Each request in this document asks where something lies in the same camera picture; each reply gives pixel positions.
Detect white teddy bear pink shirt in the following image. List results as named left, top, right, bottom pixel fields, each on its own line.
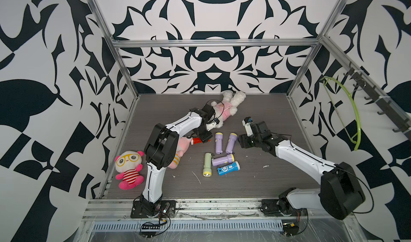
left=210, top=91, right=246, bottom=129

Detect panda plush pink striped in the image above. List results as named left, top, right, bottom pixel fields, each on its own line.
left=115, top=151, right=144, bottom=190

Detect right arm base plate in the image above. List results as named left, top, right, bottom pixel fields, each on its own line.
left=260, top=198, right=307, bottom=217

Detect green hoop on wall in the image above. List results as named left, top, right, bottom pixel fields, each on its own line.
left=321, top=76, right=362, bottom=151

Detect green flashlight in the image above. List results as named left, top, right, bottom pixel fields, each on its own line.
left=203, top=152, right=212, bottom=177

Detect purple flashlight lying sideways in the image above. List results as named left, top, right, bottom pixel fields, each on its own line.
left=211, top=154, right=235, bottom=167

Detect black hook rack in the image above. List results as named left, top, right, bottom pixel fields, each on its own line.
left=345, top=62, right=411, bottom=140

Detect blue flashlight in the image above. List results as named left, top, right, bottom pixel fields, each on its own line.
left=217, top=161, right=240, bottom=176

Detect black connector left cable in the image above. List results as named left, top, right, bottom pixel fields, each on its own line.
left=140, top=222, right=161, bottom=239

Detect black connector cable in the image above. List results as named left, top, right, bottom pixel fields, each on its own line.
left=281, top=222, right=300, bottom=237
left=140, top=222, right=161, bottom=239

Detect pink striped plush pig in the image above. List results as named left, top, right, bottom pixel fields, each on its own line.
left=168, top=137, right=193, bottom=169

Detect black connector right cable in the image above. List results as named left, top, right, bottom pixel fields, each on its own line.
left=281, top=222, right=300, bottom=237

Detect purple flashlight upright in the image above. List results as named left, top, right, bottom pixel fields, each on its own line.
left=225, top=133, right=238, bottom=154
left=215, top=132, right=223, bottom=154

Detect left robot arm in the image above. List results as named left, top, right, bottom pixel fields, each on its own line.
left=140, top=105, right=216, bottom=209

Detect purple flashlight right upright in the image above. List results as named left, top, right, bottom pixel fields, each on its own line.
left=225, top=133, right=238, bottom=154

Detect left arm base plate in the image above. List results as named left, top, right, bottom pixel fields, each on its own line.
left=130, top=199, right=177, bottom=218

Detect purple flashlight left upright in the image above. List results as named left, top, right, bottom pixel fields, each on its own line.
left=215, top=132, right=223, bottom=154

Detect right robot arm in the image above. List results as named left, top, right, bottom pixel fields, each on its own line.
left=239, top=117, right=366, bottom=220

